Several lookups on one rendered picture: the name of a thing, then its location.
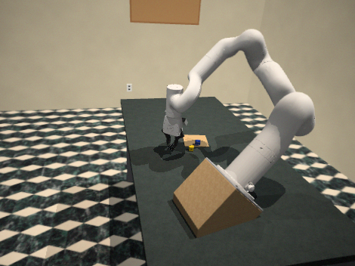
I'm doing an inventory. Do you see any tan flat mat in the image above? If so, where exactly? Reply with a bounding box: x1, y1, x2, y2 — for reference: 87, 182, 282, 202
183, 135, 209, 147

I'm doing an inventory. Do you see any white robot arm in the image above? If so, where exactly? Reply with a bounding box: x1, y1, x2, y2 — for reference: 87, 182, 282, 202
165, 29, 316, 201

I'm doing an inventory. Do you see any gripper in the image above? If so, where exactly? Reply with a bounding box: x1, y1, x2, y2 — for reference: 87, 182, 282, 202
162, 115, 184, 147

